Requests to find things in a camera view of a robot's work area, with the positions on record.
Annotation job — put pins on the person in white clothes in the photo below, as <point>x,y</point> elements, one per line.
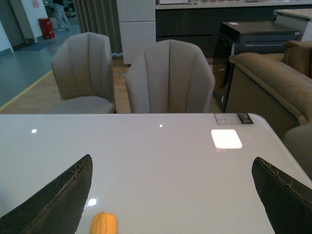
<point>61,18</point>

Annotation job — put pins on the label sticker on table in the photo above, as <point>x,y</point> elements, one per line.
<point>233,118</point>

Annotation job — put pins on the beige chair left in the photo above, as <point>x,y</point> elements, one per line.
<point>83,71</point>

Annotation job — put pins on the beige chair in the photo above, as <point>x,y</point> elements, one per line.
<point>83,71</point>
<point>170,76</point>

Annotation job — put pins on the black washing machine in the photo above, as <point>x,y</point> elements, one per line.
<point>234,38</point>

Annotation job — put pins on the yellow corn cob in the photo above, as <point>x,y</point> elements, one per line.
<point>103,223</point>

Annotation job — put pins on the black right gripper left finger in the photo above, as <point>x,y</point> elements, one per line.
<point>56,208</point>

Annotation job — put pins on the grey curtain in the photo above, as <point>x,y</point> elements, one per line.
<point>100,16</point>

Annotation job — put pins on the brown sofa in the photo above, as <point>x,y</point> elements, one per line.
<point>277,87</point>

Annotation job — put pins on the dark kitchen counter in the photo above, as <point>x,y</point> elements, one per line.
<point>198,22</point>

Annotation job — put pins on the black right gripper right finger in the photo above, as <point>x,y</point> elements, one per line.
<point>287,202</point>

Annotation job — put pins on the beige chair centre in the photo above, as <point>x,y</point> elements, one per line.
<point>170,76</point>

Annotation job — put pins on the white refrigerator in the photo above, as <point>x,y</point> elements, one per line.
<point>137,23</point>

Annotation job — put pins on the grey chair right edge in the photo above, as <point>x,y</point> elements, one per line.
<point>298,141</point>

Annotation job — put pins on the red fire box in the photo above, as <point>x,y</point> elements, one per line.
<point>46,28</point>

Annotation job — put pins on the white counter island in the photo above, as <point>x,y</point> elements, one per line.
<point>297,19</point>

